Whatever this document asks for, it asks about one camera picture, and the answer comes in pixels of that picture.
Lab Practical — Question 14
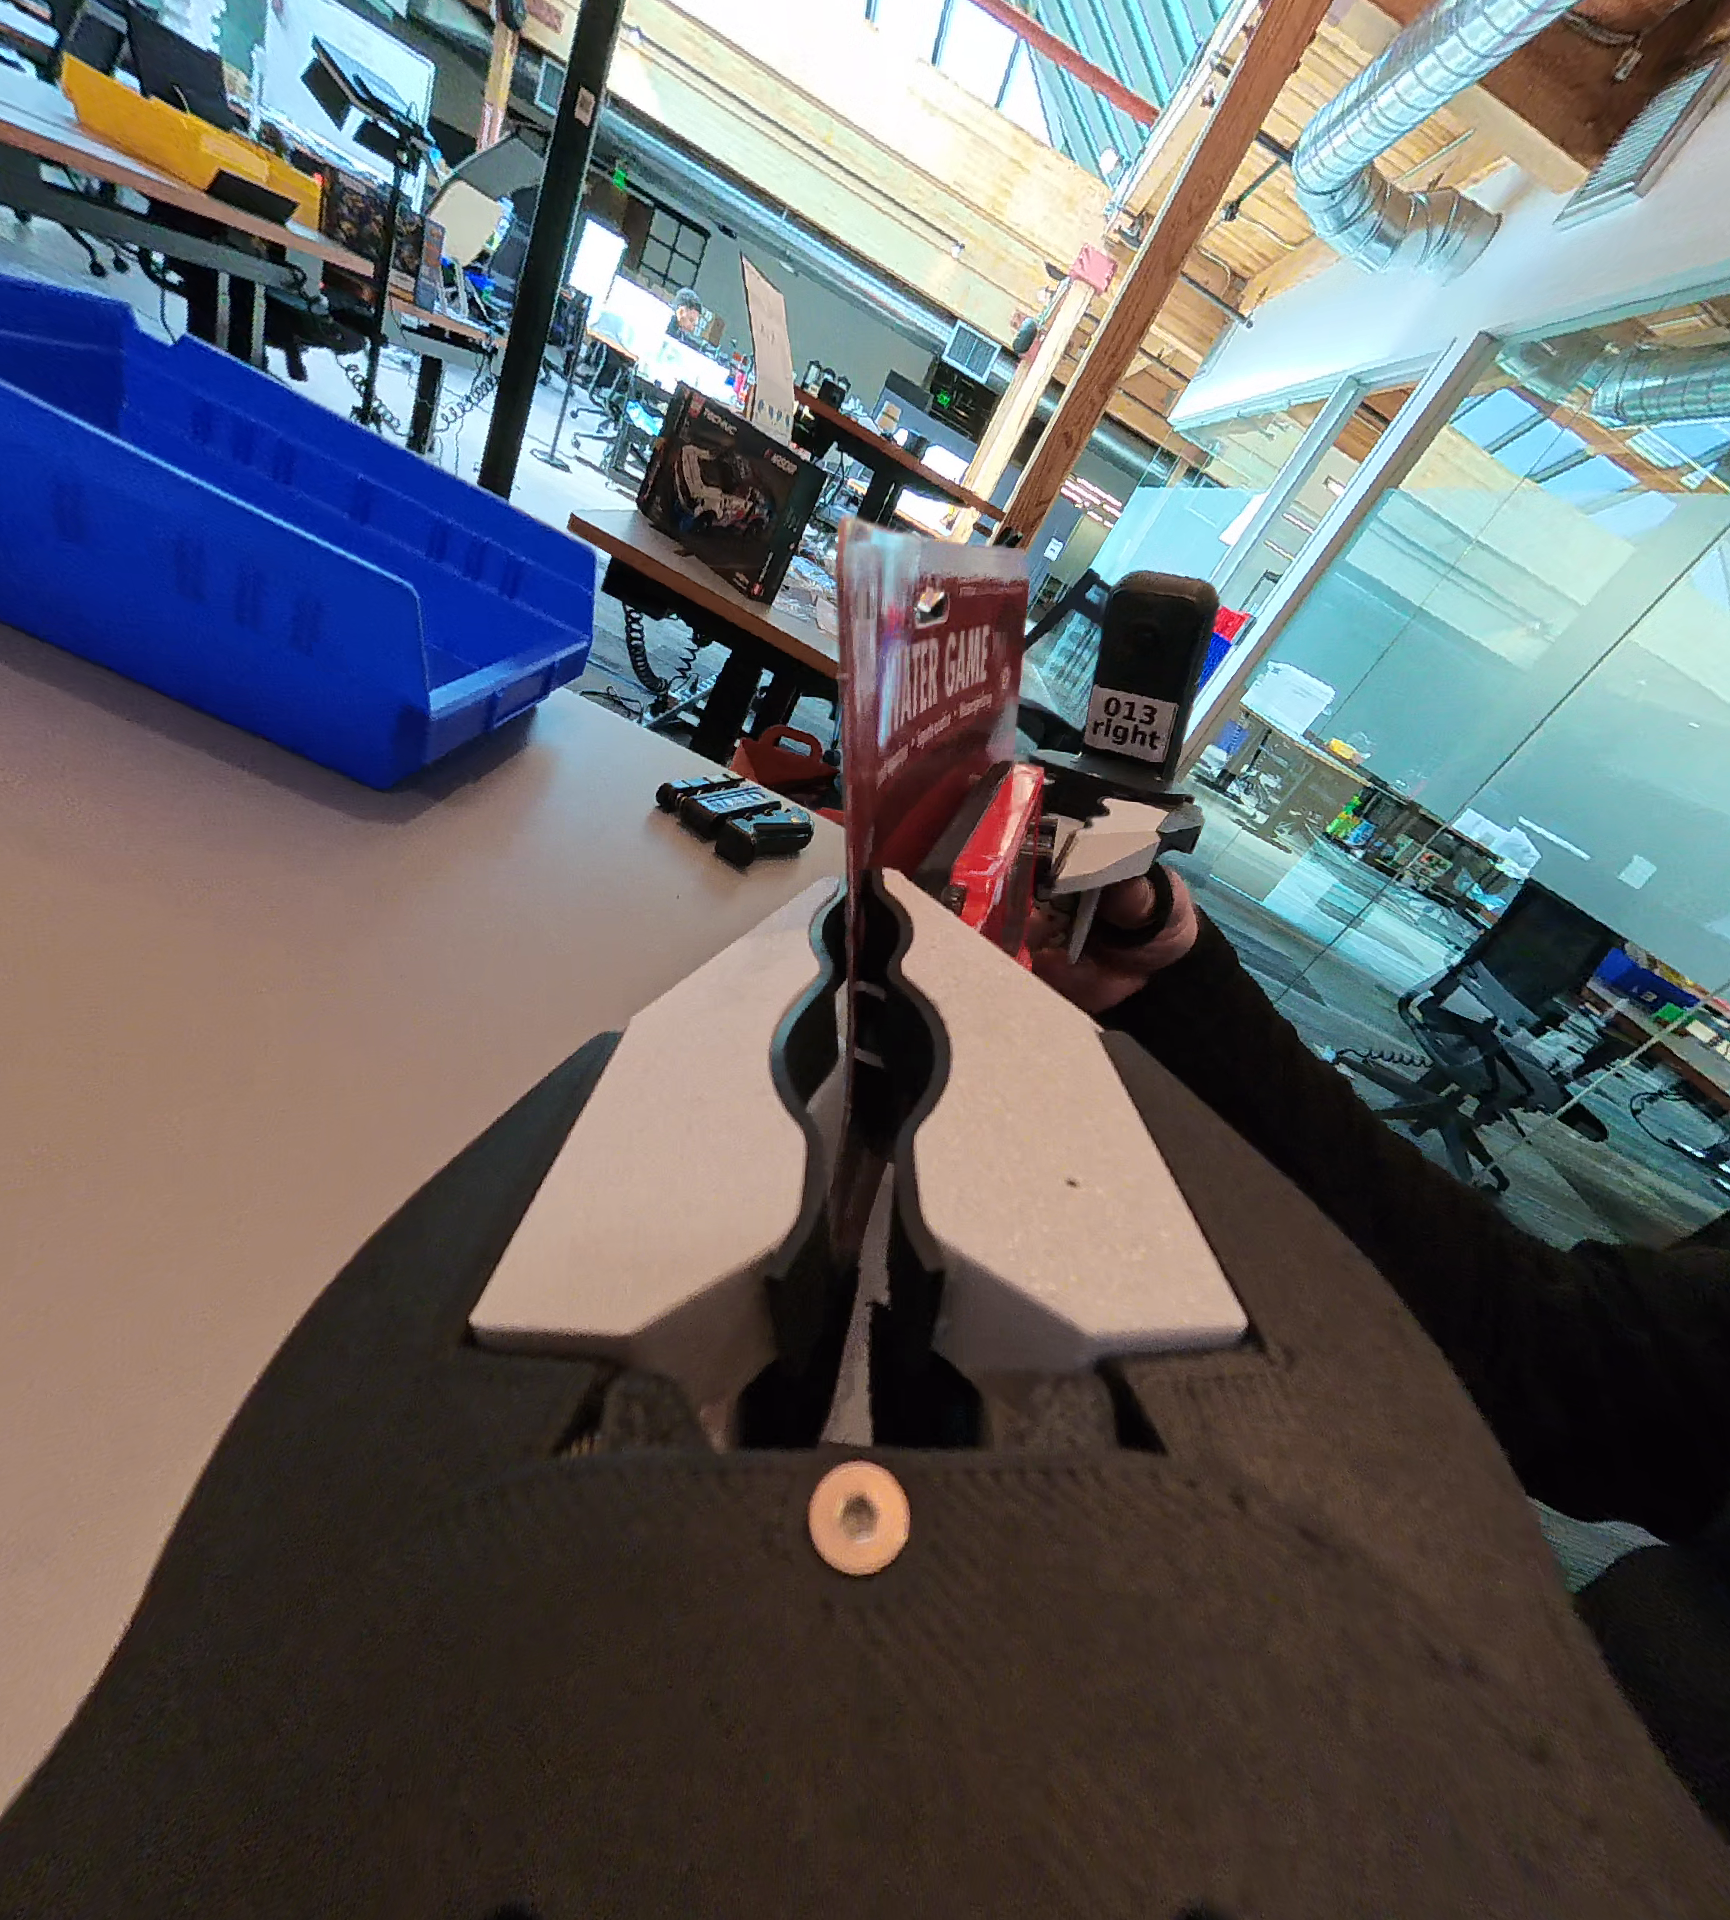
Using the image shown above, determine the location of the blue plastic bin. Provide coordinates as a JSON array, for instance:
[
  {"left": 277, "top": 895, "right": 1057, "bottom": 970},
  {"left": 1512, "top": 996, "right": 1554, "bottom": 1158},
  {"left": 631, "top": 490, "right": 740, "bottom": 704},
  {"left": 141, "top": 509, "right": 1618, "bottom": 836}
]
[{"left": 0, "top": 247, "right": 600, "bottom": 794}]

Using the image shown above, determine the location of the long wooden desk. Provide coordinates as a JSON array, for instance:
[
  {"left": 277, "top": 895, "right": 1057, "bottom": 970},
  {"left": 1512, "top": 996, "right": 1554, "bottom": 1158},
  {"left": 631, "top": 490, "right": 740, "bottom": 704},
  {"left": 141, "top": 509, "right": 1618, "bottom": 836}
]
[{"left": 0, "top": 66, "right": 375, "bottom": 362}]

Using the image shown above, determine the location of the small black device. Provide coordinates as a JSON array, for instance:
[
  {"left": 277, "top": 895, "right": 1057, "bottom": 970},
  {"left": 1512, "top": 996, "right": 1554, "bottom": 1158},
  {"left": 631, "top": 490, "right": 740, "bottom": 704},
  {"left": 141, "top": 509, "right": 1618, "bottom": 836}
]
[{"left": 655, "top": 774, "right": 815, "bottom": 868}]

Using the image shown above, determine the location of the black tripod stand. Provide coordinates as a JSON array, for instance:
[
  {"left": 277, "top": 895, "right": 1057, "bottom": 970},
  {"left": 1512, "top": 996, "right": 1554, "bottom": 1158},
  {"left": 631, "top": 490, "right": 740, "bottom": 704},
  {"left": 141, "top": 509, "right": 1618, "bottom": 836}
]
[{"left": 307, "top": 36, "right": 443, "bottom": 437}]

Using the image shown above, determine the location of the black printed box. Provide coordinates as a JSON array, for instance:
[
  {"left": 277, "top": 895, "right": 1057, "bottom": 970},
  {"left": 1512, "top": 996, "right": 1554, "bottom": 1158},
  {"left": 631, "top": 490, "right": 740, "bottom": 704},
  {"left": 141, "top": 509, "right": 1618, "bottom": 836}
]
[{"left": 634, "top": 381, "right": 824, "bottom": 604}]

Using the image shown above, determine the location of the red tool bag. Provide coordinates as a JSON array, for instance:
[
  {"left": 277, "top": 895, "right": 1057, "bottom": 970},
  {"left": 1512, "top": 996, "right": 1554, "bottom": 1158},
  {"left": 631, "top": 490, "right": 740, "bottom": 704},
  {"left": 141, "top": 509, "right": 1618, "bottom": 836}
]
[{"left": 726, "top": 726, "right": 842, "bottom": 812}]

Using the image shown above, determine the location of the black office chair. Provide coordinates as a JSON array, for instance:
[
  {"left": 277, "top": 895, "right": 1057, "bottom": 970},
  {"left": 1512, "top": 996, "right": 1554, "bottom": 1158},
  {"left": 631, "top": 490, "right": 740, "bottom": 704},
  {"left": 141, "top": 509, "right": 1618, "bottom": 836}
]
[{"left": 1337, "top": 882, "right": 1623, "bottom": 1194}]

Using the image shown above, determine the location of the tan cardboard panel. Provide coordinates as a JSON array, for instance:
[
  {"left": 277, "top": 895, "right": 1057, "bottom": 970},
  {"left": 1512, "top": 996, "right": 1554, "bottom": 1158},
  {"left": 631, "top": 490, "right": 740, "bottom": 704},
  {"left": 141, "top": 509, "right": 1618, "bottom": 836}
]
[{"left": 739, "top": 254, "right": 798, "bottom": 440}]

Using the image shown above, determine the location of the person's black clothing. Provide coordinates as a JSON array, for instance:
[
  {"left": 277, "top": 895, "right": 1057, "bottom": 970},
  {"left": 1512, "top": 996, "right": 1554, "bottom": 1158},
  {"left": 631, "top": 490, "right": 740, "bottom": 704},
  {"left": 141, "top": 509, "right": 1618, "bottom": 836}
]
[{"left": 1554, "top": 1499, "right": 1730, "bottom": 1920}]

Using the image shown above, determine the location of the silver air duct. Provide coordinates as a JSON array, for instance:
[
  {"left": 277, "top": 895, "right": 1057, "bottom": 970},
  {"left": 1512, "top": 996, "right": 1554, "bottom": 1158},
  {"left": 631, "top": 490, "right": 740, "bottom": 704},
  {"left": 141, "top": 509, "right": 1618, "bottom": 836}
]
[
  {"left": 1495, "top": 306, "right": 1730, "bottom": 437},
  {"left": 1290, "top": 0, "right": 1580, "bottom": 283}
]

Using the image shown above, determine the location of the black pole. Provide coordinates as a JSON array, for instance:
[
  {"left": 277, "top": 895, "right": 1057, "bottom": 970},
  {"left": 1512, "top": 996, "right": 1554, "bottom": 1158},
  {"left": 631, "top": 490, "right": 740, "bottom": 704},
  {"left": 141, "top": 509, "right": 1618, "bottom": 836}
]
[{"left": 480, "top": 0, "right": 629, "bottom": 501}]

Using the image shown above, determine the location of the wooden side table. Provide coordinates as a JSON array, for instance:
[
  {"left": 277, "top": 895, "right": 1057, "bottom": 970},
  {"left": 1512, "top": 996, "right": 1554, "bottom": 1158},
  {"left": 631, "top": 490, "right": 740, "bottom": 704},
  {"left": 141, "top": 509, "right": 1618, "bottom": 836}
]
[{"left": 567, "top": 509, "right": 845, "bottom": 759}]

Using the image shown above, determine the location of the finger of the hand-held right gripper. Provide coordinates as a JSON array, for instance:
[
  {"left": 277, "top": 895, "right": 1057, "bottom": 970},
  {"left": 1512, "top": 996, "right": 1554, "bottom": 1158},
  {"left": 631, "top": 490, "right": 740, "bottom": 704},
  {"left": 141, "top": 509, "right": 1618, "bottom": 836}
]
[{"left": 1053, "top": 803, "right": 1166, "bottom": 965}]

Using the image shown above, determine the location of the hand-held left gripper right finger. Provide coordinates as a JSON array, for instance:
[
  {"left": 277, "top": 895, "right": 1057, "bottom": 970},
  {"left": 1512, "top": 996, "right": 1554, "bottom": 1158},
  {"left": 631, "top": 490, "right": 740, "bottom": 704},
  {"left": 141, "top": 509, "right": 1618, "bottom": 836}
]
[{"left": 873, "top": 862, "right": 1247, "bottom": 1450}]

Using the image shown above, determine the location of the metal vent grille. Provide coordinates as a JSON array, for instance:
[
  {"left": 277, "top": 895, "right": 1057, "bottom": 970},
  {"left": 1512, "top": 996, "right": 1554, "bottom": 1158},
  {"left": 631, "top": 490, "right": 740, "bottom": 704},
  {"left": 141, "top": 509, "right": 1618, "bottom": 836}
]
[{"left": 1554, "top": 29, "right": 1730, "bottom": 229}]

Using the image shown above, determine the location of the person's right hand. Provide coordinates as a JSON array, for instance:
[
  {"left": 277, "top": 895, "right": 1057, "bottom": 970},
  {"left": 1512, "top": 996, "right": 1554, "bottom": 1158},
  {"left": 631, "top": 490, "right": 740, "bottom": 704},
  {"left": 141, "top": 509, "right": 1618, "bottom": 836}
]
[{"left": 1036, "top": 868, "right": 1200, "bottom": 1022}]

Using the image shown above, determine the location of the person's right forearm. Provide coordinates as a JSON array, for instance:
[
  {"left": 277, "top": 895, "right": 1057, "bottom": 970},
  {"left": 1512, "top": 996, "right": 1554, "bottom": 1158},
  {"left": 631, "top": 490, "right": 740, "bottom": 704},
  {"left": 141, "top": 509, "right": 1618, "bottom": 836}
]
[{"left": 1104, "top": 906, "right": 1730, "bottom": 1548}]

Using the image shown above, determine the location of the wooden post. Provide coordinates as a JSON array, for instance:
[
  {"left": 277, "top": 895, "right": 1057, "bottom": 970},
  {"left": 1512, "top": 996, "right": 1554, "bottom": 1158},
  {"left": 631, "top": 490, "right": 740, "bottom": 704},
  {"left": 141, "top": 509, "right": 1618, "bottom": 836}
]
[{"left": 998, "top": 0, "right": 1334, "bottom": 545}]

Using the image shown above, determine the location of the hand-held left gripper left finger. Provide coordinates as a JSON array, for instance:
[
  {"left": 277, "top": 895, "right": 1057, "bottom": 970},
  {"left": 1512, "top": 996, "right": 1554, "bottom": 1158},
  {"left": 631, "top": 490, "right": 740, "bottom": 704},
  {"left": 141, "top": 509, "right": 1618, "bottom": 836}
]
[{"left": 472, "top": 876, "right": 866, "bottom": 1450}]

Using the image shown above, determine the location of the red handheld toy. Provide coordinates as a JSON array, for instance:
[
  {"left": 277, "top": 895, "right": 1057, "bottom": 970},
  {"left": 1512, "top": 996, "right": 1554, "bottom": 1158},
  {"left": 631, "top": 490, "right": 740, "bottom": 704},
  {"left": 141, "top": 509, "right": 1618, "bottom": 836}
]
[{"left": 832, "top": 519, "right": 1049, "bottom": 1306}]

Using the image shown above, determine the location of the yellow plastic bin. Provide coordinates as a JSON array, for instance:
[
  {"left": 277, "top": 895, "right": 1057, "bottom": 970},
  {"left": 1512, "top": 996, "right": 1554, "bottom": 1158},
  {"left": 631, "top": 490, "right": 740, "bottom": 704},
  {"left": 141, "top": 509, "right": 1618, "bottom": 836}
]
[{"left": 58, "top": 58, "right": 324, "bottom": 229}]

